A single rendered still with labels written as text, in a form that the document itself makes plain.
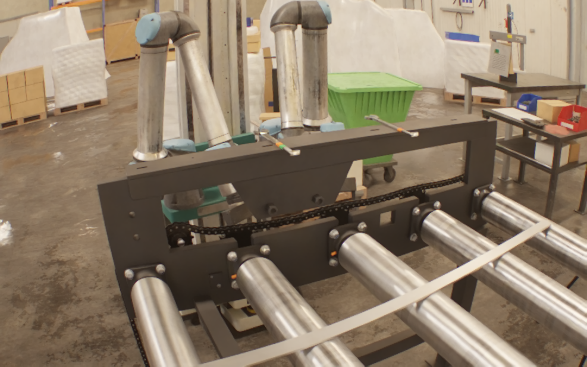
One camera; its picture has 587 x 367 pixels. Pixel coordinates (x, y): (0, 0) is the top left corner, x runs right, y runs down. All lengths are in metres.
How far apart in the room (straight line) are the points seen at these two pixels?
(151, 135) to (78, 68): 7.36
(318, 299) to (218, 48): 1.42
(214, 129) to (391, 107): 2.37
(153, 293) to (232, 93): 1.32
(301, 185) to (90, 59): 8.04
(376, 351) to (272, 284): 0.77
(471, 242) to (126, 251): 0.94
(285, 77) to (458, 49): 6.18
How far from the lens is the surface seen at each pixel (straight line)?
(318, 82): 2.13
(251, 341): 2.39
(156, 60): 1.77
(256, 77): 4.56
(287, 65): 1.96
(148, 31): 1.73
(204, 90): 1.79
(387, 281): 1.19
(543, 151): 3.62
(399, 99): 3.94
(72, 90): 9.23
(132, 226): 1.23
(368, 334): 2.41
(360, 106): 3.83
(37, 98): 9.16
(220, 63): 2.26
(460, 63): 7.95
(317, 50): 2.08
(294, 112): 1.92
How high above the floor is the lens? 1.54
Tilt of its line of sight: 20 degrees down
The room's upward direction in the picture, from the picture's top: 2 degrees counter-clockwise
